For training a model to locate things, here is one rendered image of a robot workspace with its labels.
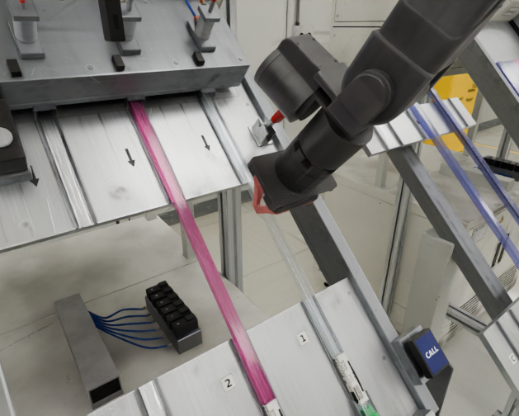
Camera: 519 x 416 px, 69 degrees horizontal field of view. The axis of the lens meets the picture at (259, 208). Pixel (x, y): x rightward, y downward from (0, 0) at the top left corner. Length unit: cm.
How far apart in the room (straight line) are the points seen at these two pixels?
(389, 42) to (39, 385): 73
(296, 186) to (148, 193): 19
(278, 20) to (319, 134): 234
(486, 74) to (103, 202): 105
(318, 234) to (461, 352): 130
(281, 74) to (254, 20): 220
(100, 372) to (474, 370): 139
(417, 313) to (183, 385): 56
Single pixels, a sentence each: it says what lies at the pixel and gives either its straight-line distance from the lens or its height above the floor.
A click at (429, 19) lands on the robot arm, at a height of 118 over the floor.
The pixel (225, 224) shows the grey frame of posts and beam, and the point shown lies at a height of 77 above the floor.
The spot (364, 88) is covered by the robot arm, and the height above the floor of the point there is 113.
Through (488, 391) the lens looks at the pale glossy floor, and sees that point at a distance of 170.
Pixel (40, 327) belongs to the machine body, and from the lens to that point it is 92.
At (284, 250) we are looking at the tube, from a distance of 51.
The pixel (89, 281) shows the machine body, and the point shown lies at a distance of 101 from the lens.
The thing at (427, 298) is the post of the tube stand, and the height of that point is 68.
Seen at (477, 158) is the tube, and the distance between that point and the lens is 82.
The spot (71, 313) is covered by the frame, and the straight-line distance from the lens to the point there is 85.
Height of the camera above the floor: 117
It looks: 26 degrees down
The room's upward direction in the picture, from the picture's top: straight up
